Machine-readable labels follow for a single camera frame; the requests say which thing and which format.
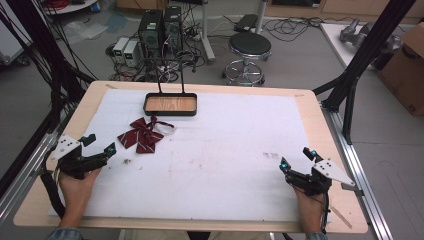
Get person's lap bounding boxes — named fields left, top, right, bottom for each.
left=122, top=229, right=272, bottom=240

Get aluminium side rail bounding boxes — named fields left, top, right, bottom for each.
left=0, top=131, right=59, bottom=223
left=320, top=103, right=395, bottom=240

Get loose black floor cables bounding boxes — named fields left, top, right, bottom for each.
left=261, top=15, right=354, bottom=43

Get flat black box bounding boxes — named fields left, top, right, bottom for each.
left=233, top=13, right=260, bottom=34

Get black rack with wooden tray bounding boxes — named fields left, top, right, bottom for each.
left=142, top=57, right=198, bottom=117

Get white bench power supply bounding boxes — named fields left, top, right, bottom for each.
left=112, top=36, right=130, bottom=64
left=122, top=39, right=141, bottom=68

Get white table mat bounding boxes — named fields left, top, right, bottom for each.
left=48, top=88, right=333, bottom=223

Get maroon striped bow tie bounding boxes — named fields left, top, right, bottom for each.
left=116, top=115, right=177, bottom=155

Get black round stool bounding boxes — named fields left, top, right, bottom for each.
left=222, top=31, right=273, bottom=87

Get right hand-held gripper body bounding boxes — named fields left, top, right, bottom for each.
left=285, top=158, right=356, bottom=197

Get black computer tower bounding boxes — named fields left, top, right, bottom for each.
left=137, top=9, right=165, bottom=60
left=162, top=5, right=183, bottom=54

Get black sleeved gripper cable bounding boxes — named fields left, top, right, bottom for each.
left=39, top=171, right=67, bottom=220

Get thin wooden stick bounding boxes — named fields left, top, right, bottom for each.
left=329, top=204, right=353, bottom=230

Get brown cardboard box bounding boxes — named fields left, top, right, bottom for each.
left=376, top=22, right=424, bottom=117

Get person's left hand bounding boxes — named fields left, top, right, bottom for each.
left=58, top=167, right=103, bottom=229

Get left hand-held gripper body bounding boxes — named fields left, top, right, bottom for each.
left=49, top=134, right=109, bottom=180

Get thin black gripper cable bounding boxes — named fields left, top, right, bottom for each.
left=319, top=192, right=332, bottom=235

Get person's right hand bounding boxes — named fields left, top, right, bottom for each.
left=292, top=186, right=327, bottom=234

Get white round table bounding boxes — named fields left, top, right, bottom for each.
left=42, top=0, right=100, bottom=16

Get grey desk leg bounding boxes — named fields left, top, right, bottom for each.
left=199, top=0, right=217, bottom=65

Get grey robot part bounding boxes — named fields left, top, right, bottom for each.
left=339, top=17, right=403, bottom=52

